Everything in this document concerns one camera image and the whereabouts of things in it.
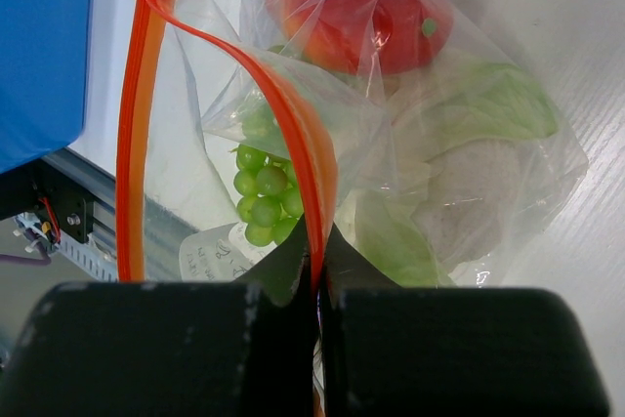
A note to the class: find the red orange toy mango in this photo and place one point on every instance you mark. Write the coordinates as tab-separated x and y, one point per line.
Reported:
352	36

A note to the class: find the slotted cable duct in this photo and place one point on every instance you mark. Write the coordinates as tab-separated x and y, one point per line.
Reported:
89	259

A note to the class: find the green toy grapes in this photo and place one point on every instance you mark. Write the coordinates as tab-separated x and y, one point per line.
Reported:
269	201

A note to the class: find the clear zip top bag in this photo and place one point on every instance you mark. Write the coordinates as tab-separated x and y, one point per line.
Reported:
179	121

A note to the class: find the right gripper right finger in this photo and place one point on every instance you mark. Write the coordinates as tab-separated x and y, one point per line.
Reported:
449	351

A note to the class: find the blue plastic tray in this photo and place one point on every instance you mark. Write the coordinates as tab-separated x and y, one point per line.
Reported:
44	70

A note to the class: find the white green toy cabbage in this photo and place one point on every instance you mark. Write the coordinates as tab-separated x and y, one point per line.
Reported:
462	157

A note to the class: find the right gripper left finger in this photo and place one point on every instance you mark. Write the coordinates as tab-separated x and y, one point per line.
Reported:
240	348

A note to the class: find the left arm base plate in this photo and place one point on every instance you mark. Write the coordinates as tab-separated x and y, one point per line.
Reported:
37	187

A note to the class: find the aluminium mounting rail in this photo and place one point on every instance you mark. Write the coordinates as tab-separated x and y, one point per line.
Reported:
163	231

